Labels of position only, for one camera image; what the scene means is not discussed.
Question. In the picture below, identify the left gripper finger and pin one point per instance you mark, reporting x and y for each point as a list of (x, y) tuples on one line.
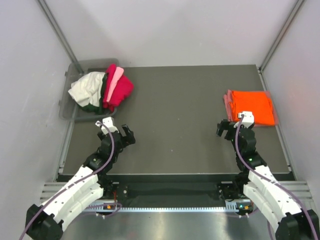
[(129, 139), (127, 132)]

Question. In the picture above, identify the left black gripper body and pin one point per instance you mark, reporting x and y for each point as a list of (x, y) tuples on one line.
[(121, 146)]

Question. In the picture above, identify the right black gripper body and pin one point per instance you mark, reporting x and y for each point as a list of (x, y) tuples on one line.
[(230, 134)]

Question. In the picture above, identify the orange t shirt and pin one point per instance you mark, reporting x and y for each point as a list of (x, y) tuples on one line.
[(252, 107)]

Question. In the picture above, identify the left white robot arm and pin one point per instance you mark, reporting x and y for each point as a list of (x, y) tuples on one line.
[(49, 220)]

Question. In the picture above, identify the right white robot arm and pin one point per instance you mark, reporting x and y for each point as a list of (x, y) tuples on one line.
[(287, 216)]

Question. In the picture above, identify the dark green t shirt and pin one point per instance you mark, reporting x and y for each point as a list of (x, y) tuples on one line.
[(97, 110)]

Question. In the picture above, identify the magenta t shirt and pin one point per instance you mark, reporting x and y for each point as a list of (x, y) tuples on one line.
[(123, 89)]

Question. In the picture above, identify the grey plastic bin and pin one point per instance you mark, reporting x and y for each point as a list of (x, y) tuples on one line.
[(69, 109)]

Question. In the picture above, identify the white t shirt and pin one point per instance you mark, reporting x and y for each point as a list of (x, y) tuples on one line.
[(87, 90)]

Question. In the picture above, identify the light pink t shirt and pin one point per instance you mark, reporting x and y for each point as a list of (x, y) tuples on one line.
[(119, 71)]

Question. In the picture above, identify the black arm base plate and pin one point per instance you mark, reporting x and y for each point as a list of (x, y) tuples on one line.
[(175, 190)]

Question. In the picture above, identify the slotted grey cable duct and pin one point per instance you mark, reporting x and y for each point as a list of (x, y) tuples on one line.
[(227, 207)]

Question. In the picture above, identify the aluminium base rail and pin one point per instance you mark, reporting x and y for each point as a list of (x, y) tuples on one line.
[(299, 189)]

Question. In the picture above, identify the right aluminium frame post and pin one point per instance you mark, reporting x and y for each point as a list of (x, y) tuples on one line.
[(298, 5)]

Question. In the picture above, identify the aluminium frame post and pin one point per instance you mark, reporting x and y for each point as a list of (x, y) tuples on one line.
[(59, 34), (298, 5)]

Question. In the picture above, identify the left aluminium frame post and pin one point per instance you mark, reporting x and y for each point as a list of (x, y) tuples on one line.
[(59, 34)]

